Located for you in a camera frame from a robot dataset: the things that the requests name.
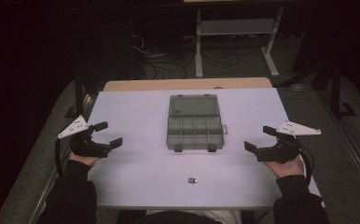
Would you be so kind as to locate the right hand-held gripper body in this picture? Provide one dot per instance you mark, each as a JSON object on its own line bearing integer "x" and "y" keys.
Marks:
{"x": 277, "y": 152}

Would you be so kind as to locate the wooden table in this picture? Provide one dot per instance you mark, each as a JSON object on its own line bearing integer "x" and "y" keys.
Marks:
{"x": 187, "y": 84}

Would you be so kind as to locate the black metal stand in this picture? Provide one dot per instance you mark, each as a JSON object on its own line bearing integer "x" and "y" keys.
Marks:
{"x": 79, "y": 96}
{"x": 335, "y": 93}

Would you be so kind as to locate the grey metal shelf stand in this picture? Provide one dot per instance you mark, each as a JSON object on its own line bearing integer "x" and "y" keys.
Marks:
{"x": 237, "y": 27}

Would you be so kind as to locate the small dark metal part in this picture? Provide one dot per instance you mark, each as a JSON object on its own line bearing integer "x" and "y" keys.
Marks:
{"x": 192, "y": 180}

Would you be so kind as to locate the person's right hand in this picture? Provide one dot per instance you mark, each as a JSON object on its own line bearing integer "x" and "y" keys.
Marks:
{"x": 288, "y": 169}

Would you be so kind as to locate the grey plastic compartment box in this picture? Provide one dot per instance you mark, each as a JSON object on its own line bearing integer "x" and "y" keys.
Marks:
{"x": 194, "y": 124}

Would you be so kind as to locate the person's left hand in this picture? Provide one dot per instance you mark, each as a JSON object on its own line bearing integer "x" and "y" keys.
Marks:
{"x": 83, "y": 160}

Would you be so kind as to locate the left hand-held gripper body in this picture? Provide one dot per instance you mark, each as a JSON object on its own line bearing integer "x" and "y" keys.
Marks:
{"x": 88, "y": 149}

